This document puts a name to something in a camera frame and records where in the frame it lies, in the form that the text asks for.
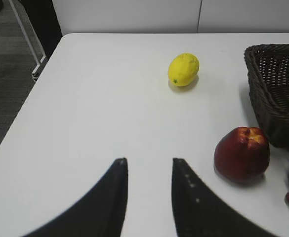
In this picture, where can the white metal frame leg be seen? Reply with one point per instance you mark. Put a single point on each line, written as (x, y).
(31, 38)

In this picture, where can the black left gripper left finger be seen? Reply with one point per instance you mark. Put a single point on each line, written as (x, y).
(99, 213)

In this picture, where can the dark red apple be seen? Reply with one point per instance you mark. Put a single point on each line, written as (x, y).
(243, 155)

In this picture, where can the yellow lemon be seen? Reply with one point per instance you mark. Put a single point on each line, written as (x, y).
(183, 69)

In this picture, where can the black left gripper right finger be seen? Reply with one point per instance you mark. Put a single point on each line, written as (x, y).
(198, 212)

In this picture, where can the black panel by wall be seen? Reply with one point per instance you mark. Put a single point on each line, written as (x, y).
(42, 16)

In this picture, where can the dark woven wicker basket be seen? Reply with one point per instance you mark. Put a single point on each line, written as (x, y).
(268, 78)

